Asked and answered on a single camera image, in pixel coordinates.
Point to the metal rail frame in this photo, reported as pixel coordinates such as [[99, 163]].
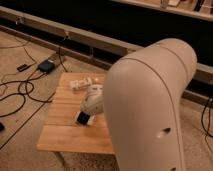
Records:
[[75, 41]]

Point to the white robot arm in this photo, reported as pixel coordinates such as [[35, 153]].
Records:
[[140, 99]]

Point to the black power adapter box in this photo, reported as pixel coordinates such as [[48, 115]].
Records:
[[46, 66]]

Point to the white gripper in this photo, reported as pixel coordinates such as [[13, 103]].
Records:
[[92, 104]]

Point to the wooden table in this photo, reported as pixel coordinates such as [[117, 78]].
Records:
[[61, 133]]

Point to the small black plug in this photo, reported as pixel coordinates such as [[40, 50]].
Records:
[[22, 67]]

